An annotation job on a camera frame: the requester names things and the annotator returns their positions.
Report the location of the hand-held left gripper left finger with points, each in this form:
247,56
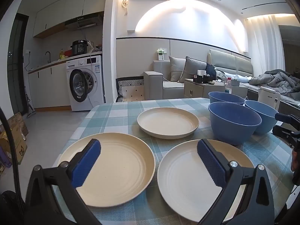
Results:
85,164

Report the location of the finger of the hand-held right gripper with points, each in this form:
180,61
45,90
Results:
286,118
284,133

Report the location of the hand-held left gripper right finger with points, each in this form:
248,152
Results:
211,164

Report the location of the cream round plate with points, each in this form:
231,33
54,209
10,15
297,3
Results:
187,180
167,121
121,168

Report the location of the blue bowl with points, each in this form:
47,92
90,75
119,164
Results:
234,131
225,97
257,110

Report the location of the person's right hand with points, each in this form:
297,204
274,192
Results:
294,160

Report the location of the white electric kettle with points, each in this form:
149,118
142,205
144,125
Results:
267,96

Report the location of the grey duvet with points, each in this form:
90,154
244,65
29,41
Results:
276,79

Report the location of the teal plaid tablecloth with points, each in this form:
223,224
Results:
112,119

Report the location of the grey tissue box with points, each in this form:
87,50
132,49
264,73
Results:
235,83

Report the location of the plastic water bottle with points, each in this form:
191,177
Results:
228,86

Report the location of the white washing machine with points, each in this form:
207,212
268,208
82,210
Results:
98,93

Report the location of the cardboard box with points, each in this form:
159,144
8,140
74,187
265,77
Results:
16,145

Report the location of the beige upholstered bed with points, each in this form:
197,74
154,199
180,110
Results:
234,65

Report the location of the beige side cabinet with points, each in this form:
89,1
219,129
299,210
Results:
196,90

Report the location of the brown flat cardboard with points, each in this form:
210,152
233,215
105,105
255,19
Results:
20,121

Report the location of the floor mop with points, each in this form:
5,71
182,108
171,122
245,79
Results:
30,107

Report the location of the white dotted cushion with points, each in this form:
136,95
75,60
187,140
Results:
132,93

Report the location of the white kitchen counter cabinet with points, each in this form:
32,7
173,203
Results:
46,86

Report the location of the dark navy jacket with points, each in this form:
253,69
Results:
211,70

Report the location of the small white box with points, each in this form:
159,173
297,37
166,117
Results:
201,72

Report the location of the black patterned chair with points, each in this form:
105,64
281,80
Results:
129,82

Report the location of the dark grey pillow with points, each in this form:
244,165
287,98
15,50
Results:
192,69

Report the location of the grey sofa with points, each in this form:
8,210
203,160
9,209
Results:
152,84

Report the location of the light grey pillow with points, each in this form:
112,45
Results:
175,70

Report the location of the yellow oil bottle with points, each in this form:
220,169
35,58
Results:
62,55

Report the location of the kitchen faucet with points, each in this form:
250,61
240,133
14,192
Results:
49,57

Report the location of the red container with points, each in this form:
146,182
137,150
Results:
68,52

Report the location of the black pressure cooker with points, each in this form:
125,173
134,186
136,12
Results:
79,48

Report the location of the dark glass door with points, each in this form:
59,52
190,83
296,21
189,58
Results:
16,63

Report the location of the range hood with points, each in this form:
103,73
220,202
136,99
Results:
84,21

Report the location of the white wall cabinets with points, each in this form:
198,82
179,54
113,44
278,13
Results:
58,11

